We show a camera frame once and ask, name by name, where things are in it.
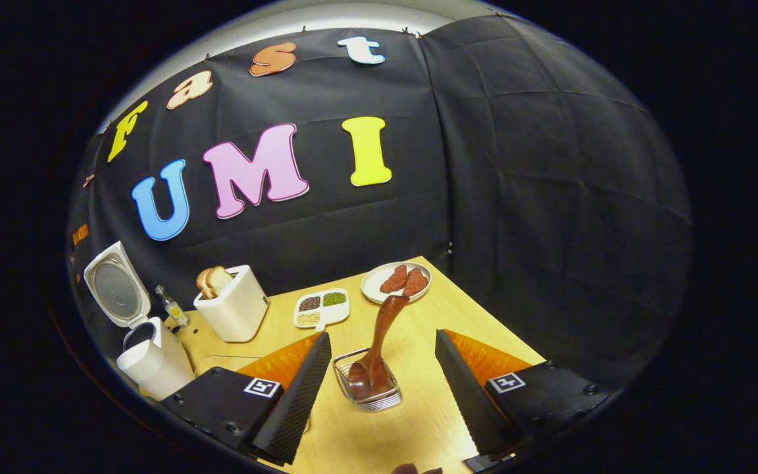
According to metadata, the small clear glass bottle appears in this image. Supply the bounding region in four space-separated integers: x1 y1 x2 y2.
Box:
155 285 190 329

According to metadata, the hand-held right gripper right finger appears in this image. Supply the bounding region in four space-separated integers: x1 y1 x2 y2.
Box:
435 329 617 465

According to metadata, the metal wire chopstick holder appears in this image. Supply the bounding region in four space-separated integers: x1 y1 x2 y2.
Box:
332 348 403 412

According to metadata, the white divided dish of beans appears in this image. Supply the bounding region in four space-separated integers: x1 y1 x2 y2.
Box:
293 288 351 332

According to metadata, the black backdrop cloth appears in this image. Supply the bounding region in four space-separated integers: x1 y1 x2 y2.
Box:
66 14 694 396

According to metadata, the white round plate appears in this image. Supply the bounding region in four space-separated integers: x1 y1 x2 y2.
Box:
361 261 432 305

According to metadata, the white rice cooker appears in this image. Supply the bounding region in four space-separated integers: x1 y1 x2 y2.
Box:
83 241 195 401

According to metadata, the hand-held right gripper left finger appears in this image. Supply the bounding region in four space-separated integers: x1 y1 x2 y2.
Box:
162 331 332 467

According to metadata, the brown wooden spoon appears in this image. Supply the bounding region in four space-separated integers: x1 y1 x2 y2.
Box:
347 294 411 400

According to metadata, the clear container of rice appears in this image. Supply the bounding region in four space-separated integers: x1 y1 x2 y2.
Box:
193 355 263 377

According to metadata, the white toaster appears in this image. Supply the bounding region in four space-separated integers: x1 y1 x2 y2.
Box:
193 265 270 343

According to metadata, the red meat slice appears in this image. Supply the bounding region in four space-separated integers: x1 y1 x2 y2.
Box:
380 265 409 294
402 267 430 297

